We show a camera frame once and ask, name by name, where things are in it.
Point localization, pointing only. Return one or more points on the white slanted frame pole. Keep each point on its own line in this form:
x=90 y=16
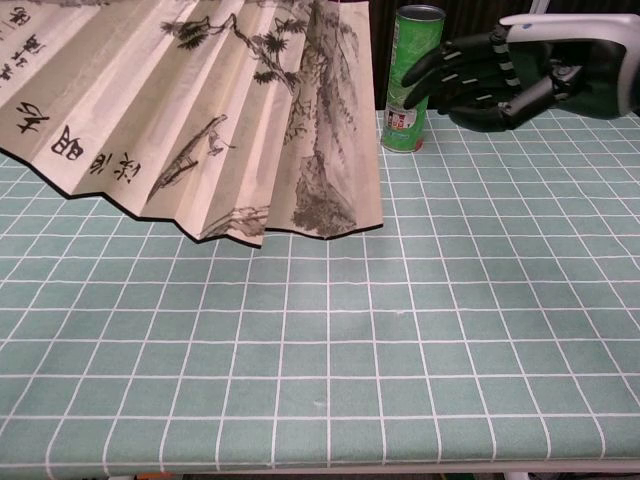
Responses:
x=539 y=5

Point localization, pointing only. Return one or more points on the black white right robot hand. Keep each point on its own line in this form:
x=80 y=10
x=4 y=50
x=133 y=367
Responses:
x=470 y=80

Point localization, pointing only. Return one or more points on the painted paper folding fan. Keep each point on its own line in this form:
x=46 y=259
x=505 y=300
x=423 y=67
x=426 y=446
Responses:
x=200 y=100

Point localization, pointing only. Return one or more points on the white table frame bar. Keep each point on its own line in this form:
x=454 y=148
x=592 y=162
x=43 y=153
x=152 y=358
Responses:
x=400 y=469

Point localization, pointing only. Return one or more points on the green cylindrical chip can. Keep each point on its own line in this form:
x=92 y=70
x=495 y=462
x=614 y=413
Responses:
x=407 y=55

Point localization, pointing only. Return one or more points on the green checked tablecloth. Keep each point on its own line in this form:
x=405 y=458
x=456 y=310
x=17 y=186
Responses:
x=400 y=325

